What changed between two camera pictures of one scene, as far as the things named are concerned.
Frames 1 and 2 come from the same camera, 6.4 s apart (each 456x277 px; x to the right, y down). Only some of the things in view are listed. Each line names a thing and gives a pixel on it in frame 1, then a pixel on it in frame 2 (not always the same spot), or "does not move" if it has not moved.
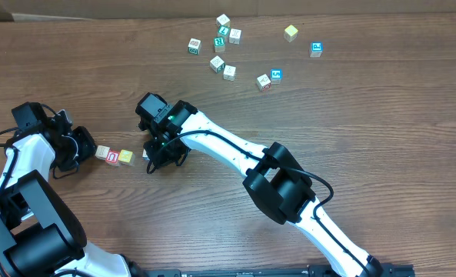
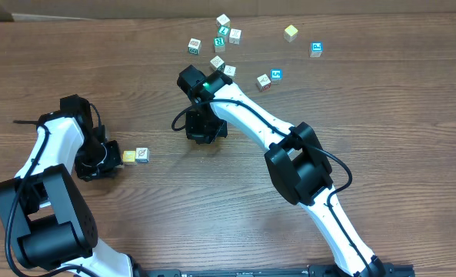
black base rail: [324, 270] does not move
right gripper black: [160, 158] -> [195, 133]
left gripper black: [87, 146] -> [88, 173]
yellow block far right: [290, 33] does not move
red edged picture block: [264, 82] does not move
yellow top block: [126, 158] does not move
